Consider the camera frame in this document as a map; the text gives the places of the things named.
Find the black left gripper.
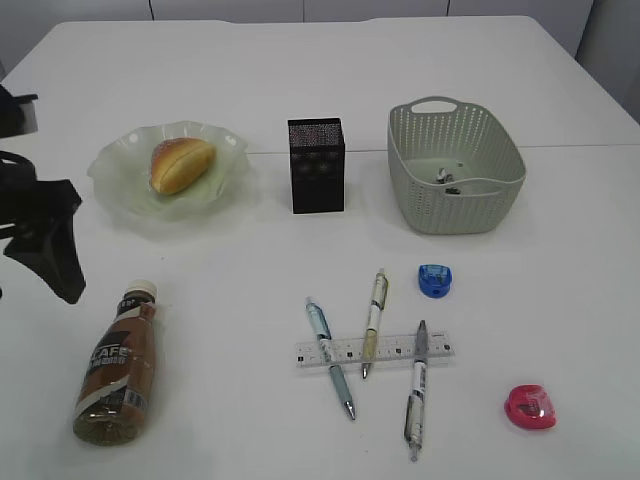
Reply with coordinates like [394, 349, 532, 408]
[1, 151, 86, 304]

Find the sugared bread bun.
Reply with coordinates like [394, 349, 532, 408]
[150, 137, 216, 195]

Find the paper ball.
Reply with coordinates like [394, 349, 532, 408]
[436, 168, 461, 195]

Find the green wavy glass plate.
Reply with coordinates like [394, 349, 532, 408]
[88, 120, 248, 228]

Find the blue grip pen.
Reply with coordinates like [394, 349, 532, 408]
[305, 297, 356, 421]

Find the black mesh pen holder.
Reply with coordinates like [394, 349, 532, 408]
[288, 118, 345, 214]

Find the yellow grip pen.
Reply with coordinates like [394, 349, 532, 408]
[361, 268, 389, 379]

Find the blue pencil sharpener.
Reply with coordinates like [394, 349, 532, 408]
[418, 264, 452, 299]

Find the grey white pen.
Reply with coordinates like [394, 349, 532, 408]
[404, 320, 428, 462]

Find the green plastic basket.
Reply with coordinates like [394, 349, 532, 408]
[387, 96, 526, 235]

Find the pink pencil sharpener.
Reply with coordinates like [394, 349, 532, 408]
[504, 384, 557, 430]

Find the brown coffee bottle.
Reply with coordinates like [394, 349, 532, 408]
[72, 280, 157, 446]

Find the clear plastic ruler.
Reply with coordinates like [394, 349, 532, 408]
[294, 332, 455, 368]

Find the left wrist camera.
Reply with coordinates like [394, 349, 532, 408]
[0, 85, 38, 138]

